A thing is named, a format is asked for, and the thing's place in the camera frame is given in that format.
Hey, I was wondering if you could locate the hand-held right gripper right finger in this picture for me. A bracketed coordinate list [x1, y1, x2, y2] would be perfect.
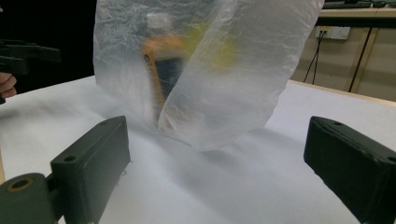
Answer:
[304, 116, 396, 224]

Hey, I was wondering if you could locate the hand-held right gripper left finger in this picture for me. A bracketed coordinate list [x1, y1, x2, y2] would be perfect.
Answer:
[49, 115, 132, 224]

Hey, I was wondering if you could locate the translucent plastic bag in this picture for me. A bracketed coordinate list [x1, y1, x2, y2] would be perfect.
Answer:
[92, 0, 326, 153]

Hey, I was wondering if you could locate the orange bottle with white cap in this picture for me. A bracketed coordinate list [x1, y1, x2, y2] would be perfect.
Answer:
[142, 12, 188, 125]

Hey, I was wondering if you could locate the wooden desk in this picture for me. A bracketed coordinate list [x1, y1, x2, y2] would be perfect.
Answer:
[315, 7, 396, 29]

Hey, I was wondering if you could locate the black keyboard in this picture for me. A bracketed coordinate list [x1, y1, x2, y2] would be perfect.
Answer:
[322, 0, 374, 10]

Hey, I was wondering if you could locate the yellow packet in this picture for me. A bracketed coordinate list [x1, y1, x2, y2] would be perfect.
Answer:
[186, 24, 237, 72]

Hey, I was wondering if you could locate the thick black cable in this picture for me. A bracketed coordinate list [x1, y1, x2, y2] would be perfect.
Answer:
[347, 27, 374, 93]

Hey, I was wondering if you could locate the thin black cable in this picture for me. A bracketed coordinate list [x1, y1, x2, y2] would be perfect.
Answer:
[303, 30, 325, 86]

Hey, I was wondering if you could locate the white wall socket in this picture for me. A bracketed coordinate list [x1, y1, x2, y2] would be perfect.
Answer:
[315, 25, 351, 41]

